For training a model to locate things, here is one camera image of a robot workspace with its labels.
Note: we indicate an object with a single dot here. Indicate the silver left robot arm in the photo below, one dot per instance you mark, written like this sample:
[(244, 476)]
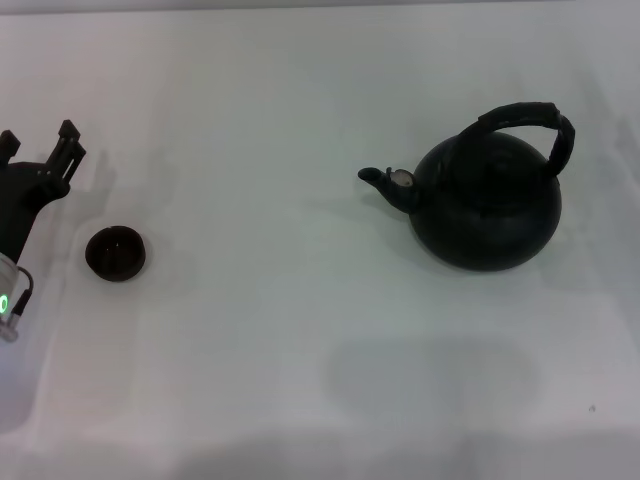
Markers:
[(6, 290)]

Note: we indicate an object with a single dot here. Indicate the small dark teacup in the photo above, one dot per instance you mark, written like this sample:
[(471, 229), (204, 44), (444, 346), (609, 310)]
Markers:
[(116, 254)]

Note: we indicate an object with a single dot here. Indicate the black round teapot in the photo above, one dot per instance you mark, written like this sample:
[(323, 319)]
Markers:
[(487, 220)]

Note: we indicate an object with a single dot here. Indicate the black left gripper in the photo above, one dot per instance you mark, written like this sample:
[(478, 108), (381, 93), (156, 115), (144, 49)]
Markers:
[(20, 200)]

